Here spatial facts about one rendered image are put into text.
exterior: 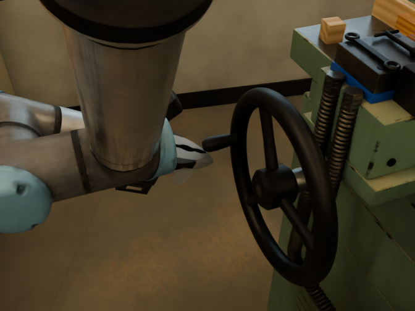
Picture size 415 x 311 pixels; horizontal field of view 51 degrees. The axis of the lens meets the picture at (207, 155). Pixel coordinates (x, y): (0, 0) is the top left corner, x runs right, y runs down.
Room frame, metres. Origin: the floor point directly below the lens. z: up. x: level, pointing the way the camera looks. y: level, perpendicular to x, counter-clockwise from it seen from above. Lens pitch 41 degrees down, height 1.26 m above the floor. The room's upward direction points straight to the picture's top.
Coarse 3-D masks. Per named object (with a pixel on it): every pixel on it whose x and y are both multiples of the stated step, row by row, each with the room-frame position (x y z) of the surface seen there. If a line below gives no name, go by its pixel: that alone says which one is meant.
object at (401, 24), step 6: (402, 18) 0.74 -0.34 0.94; (408, 18) 0.73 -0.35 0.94; (414, 18) 0.73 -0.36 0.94; (396, 24) 0.74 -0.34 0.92; (402, 24) 0.73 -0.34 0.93; (408, 24) 0.72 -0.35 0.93; (414, 24) 0.71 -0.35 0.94; (402, 30) 0.73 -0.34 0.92; (408, 30) 0.72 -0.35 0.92; (414, 30) 0.70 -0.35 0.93
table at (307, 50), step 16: (368, 16) 0.83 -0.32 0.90; (304, 32) 0.76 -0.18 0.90; (368, 32) 0.76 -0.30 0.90; (304, 48) 0.73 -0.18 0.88; (320, 48) 0.70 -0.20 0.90; (336, 48) 0.70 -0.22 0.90; (304, 64) 0.72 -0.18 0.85; (320, 64) 0.68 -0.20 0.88; (352, 176) 0.42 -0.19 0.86; (384, 176) 0.41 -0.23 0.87; (400, 176) 0.41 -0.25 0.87; (368, 192) 0.39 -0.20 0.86; (384, 192) 0.38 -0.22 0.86; (400, 192) 0.39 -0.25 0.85
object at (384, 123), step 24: (312, 120) 0.52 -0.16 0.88; (336, 120) 0.47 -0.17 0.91; (360, 120) 0.43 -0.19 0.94; (384, 120) 0.41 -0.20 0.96; (408, 120) 0.41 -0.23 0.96; (360, 144) 0.42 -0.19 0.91; (384, 144) 0.40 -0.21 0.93; (408, 144) 0.42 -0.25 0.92; (360, 168) 0.41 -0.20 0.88; (384, 168) 0.41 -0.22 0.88
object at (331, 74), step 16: (336, 80) 0.48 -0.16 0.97; (336, 96) 0.48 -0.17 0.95; (352, 96) 0.44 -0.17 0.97; (320, 112) 0.48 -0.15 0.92; (352, 112) 0.44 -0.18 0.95; (320, 128) 0.48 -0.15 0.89; (336, 128) 0.45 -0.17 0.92; (352, 128) 0.44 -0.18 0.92; (320, 144) 0.47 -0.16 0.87; (336, 144) 0.44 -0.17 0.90; (336, 160) 0.43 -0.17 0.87; (336, 176) 0.43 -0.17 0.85; (304, 192) 0.47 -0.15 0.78; (336, 192) 0.43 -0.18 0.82; (304, 208) 0.46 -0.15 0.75; (288, 256) 0.46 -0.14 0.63; (320, 288) 0.40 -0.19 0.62; (320, 304) 0.38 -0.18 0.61
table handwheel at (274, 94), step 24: (264, 96) 0.48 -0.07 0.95; (240, 120) 0.55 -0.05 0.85; (264, 120) 0.48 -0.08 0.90; (288, 120) 0.42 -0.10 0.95; (240, 144) 0.56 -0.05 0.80; (264, 144) 0.47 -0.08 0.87; (312, 144) 0.39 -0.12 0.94; (240, 168) 0.54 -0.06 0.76; (264, 168) 0.46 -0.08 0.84; (288, 168) 0.45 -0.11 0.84; (312, 168) 0.36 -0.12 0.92; (240, 192) 0.52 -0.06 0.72; (264, 192) 0.42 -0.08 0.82; (288, 192) 0.43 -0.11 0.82; (312, 192) 0.35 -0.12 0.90; (288, 216) 0.39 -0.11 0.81; (336, 216) 0.33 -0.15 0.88; (264, 240) 0.44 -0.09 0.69; (312, 240) 0.35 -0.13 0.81; (336, 240) 0.32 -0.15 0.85; (288, 264) 0.38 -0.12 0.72; (312, 264) 0.32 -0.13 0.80
